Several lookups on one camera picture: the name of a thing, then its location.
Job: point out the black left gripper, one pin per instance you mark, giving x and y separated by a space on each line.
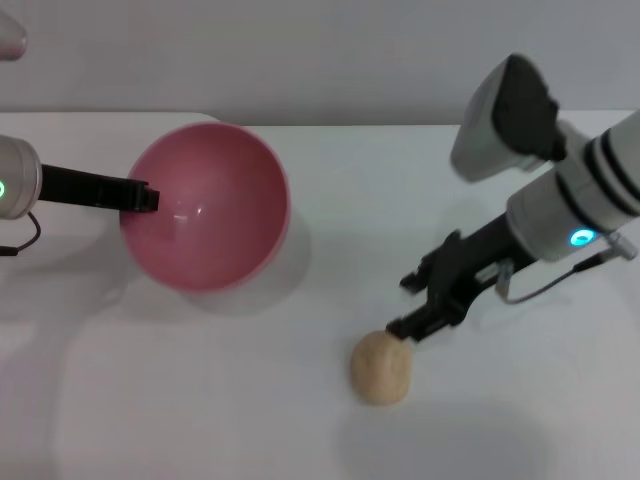
80 187

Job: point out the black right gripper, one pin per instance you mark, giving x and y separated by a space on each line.
470 265

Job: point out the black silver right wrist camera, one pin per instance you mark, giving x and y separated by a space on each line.
505 125

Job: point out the pink plastic bowl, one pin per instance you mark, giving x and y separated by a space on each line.
215 240

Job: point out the beige egg yolk pastry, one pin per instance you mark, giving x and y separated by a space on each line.
382 370

